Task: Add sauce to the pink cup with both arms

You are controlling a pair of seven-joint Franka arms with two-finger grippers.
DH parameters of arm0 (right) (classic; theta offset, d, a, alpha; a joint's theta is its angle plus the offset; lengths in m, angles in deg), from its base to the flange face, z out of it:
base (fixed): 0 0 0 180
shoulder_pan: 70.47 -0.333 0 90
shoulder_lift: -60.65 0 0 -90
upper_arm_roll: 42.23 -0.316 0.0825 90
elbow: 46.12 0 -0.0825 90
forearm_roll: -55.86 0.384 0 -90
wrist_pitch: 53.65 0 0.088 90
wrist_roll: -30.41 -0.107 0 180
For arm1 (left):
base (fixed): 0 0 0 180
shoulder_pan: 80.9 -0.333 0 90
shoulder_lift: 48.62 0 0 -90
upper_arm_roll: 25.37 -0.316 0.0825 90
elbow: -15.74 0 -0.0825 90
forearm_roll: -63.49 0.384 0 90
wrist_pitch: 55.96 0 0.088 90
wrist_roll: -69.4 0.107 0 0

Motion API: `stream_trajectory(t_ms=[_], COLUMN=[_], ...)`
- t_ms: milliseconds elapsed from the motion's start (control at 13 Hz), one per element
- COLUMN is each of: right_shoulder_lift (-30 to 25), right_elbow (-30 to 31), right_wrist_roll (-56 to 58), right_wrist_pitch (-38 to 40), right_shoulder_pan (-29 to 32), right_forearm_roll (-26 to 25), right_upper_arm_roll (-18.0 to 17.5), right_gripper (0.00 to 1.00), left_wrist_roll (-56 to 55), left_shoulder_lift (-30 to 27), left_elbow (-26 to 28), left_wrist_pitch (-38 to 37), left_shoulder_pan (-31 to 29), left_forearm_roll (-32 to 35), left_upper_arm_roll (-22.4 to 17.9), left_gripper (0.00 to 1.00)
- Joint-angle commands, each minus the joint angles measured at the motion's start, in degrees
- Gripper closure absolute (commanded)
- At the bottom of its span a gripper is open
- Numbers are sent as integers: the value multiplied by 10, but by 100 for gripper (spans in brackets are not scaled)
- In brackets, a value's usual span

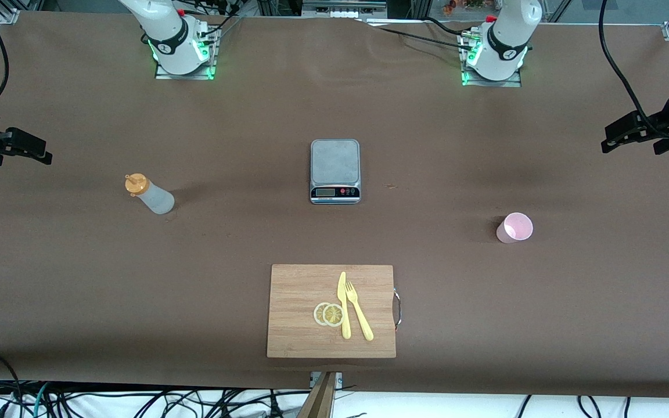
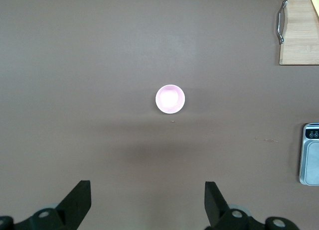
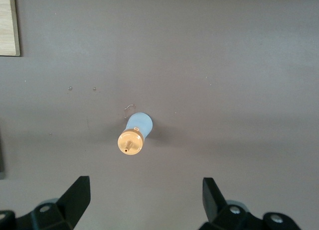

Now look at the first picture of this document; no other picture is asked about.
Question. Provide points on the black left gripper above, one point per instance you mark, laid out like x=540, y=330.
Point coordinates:
x=668, y=118

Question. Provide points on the translucent sauce bottle orange cap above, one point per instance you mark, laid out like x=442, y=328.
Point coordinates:
x=157, y=200

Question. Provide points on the pink paper cup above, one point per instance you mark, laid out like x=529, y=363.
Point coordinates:
x=514, y=227

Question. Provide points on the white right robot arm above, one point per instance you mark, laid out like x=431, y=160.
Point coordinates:
x=166, y=29

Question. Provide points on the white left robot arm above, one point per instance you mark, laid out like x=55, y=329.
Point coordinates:
x=509, y=35

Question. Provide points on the brown table cover sheet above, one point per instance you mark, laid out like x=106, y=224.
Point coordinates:
x=195, y=290

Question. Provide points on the silver digital kitchen scale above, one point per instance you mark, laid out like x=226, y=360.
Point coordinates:
x=334, y=162

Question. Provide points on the white power strip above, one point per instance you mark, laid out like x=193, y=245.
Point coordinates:
x=346, y=11

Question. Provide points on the wooden cutting board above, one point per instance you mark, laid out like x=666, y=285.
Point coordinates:
x=294, y=325

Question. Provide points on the yellow plastic fork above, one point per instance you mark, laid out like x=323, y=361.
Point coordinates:
x=363, y=326

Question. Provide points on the lemon slice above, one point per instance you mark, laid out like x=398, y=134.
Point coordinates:
x=317, y=313
x=333, y=315

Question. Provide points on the yellow plastic knife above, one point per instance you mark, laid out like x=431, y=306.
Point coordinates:
x=345, y=325

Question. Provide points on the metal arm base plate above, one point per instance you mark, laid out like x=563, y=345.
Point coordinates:
x=163, y=76
x=509, y=84

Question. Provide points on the metal post bracket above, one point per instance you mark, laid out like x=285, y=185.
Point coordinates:
x=338, y=378

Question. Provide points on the wooden post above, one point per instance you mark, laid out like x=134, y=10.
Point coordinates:
x=320, y=400

